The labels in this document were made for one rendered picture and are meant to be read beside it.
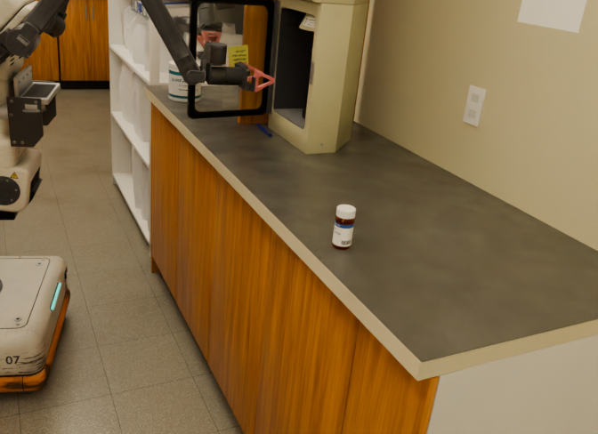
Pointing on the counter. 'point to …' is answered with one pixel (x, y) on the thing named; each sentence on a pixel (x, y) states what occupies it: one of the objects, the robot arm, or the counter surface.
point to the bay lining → (292, 60)
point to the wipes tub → (179, 88)
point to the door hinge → (273, 54)
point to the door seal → (195, 52)
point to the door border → (265, 48)
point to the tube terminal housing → (329, 68)
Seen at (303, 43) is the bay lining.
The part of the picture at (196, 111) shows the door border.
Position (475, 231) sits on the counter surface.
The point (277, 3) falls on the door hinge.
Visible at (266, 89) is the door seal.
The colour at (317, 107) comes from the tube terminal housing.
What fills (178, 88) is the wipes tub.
